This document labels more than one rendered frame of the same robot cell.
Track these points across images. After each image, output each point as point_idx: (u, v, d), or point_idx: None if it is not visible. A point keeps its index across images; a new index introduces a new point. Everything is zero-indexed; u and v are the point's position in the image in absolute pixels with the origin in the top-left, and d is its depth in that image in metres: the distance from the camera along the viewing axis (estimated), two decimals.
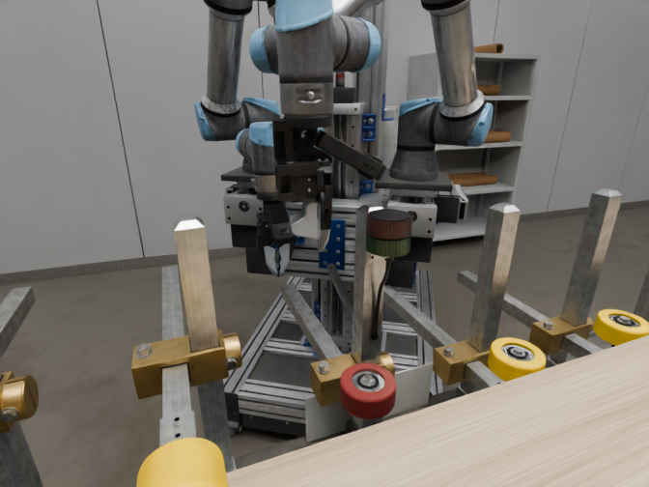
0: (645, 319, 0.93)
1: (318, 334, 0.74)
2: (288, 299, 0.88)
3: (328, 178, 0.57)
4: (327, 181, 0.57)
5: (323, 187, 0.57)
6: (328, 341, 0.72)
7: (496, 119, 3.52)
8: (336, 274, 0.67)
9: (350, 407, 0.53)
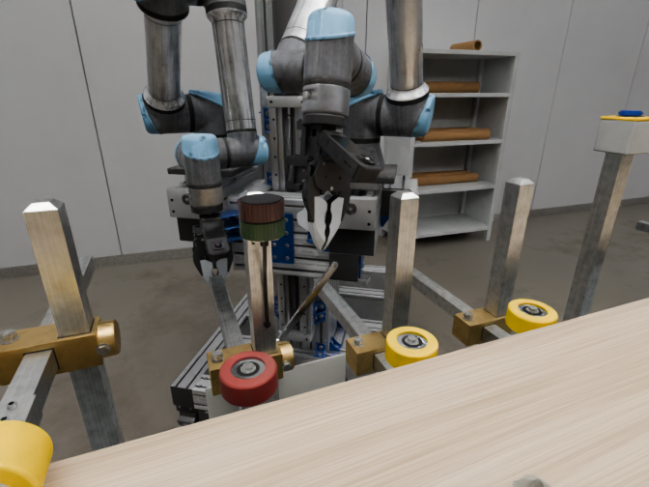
0: (577, 311, 0.92)
1: (227, 325, 0.73)
2: (211, 290, 0.87)
3: (319, 172, 0.60)
4: (316, 174, 0.60)
5: (308, 179, 0.60)
6: (236, 331, 0.71)
7: (478, 116, 3.51)
8: (331, 272, 0.73)
9: (225, 394, 0.53)
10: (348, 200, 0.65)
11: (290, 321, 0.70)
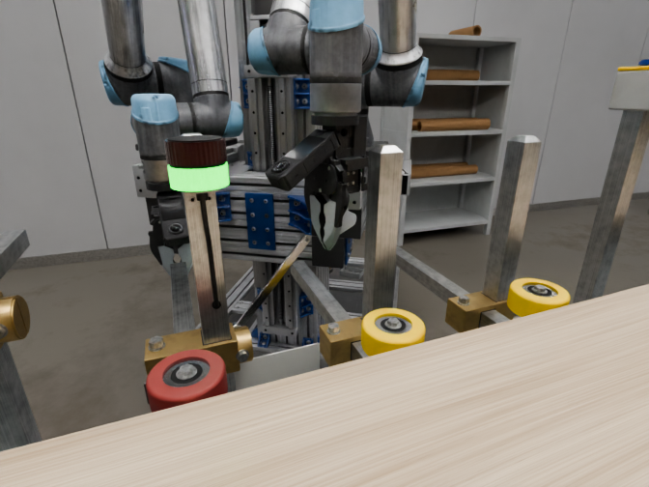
0: (587, 297, 0.81)
1: (180, 319, 0.59)
2: (171, 278, 0.73)
3: (311, 172, 0.61)
4: (311, 174, 0.62)
5: None
6: (188, 327, 0.57)
7: (477, 106, 3.40)
8: (302, 247, 0.62)
9: (153, 408, 0.39)
10: (340, 207, 0.58)
11: (251, 303, 0.59)
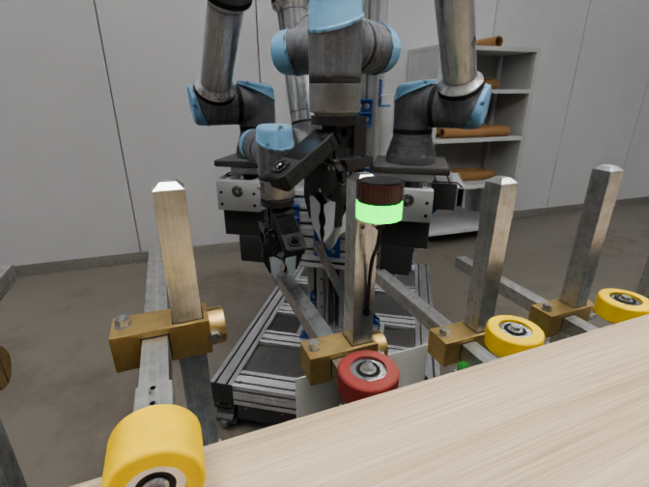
0: None
1: (315, 324, 0.68)
2: (284, 287, 0.83)
3: (311, 172, 0.61)
4: (311, 174, 0.62)
5: None
6: (326, 330, 0.67)
7: (495, 113, 3.49)
8: (324, 252, 0.64)
9: (349, 397, 0.49)
10: (340, 207, 0.58)
11: None
